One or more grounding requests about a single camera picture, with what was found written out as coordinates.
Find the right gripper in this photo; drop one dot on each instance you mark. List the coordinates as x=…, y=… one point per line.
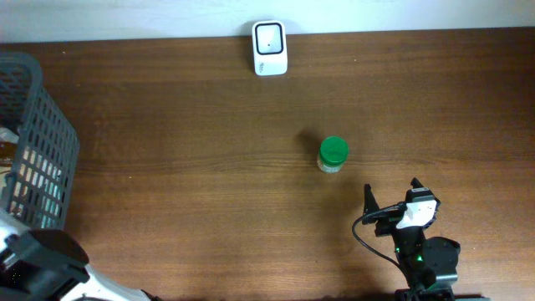
x=369, y=205

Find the green lid jar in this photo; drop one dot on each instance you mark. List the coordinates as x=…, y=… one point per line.
x=332, y=154

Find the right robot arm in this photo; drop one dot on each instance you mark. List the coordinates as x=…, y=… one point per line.
x=428, y=264

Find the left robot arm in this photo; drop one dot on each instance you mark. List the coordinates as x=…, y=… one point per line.
x=48, y=264

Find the white barcode scanner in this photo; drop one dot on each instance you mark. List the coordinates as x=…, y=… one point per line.
x=269, y=46

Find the grey plastic mesh basket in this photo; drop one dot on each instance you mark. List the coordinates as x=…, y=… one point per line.
x=38, y=187

